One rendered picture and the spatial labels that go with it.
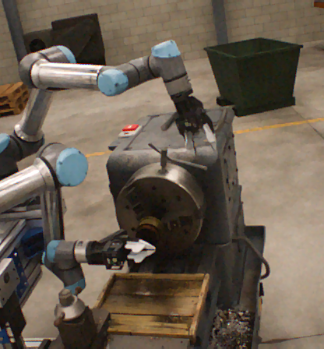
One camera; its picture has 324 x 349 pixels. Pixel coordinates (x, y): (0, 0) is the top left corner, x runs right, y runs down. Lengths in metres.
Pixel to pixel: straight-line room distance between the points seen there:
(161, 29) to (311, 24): 3.63
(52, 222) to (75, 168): 0.28
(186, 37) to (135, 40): 1.25
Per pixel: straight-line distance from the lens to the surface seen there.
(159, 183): 1.58
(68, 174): 1.42
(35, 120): 1.84
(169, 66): 1.36
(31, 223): 1.91
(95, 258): 1.49
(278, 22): 11.88
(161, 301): 1.56
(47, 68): 1.51
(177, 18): 11.53
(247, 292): 2.11
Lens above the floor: 1.84
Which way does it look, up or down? 22 degrees down
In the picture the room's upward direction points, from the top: 10 degrees counter-clockwise
